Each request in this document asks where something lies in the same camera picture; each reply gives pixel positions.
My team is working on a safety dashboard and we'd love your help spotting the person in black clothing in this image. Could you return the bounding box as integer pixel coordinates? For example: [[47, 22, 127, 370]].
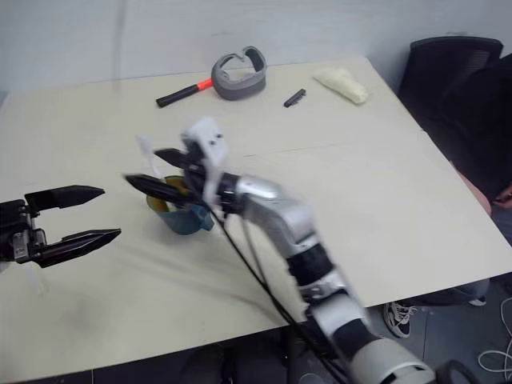
[[382, 51, 512, 340]]

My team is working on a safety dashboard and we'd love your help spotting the grey tape dispenser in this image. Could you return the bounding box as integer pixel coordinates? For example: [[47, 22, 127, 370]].
[[210, 45, 268, 102]]

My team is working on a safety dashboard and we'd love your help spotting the small black comb piece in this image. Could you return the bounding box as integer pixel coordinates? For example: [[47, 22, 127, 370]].
[[283, 88, 308, 108]]

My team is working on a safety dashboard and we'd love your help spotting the black mesh office chair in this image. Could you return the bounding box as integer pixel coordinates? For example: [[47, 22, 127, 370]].
[[398, 36, 504, 133]]

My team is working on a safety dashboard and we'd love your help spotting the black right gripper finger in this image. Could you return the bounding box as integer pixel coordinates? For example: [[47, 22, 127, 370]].
[[153, 147, 190, 171], [123, 174, 200, 207]]

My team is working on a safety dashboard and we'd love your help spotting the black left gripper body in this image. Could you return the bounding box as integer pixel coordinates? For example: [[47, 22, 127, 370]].
[[0, 198, 48, 264]]

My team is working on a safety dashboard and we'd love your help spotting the white floor cable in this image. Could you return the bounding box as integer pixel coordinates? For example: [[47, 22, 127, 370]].
[[478, 298, 512, 384]]

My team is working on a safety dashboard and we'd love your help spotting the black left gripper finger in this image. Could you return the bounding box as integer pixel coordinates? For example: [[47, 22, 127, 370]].
[[24, 185, 106, 212], [34, 228, 122, 269]]

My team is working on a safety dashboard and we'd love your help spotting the blue mug with yellow inside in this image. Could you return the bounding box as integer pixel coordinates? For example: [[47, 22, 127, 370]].
[[146, 174, 215, 236]]

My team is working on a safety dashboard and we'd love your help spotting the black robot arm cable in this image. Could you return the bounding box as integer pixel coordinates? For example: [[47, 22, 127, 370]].
[[206, 199, 345, 384]]

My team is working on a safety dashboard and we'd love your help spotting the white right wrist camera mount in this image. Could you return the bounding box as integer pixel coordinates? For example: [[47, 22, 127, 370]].
[[179, 117, 230, 202]]

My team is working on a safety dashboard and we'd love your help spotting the cream crumpled cloth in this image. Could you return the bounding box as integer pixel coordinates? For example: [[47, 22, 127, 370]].
[[313, 66, 369, 106]]

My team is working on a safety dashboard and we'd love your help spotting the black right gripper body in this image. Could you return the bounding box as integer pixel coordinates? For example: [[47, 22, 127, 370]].
[[180, 148, 210, 203]]

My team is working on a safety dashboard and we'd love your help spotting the white toothbrush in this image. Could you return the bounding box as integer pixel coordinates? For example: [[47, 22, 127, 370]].
[[137, 134, 164, 182]]

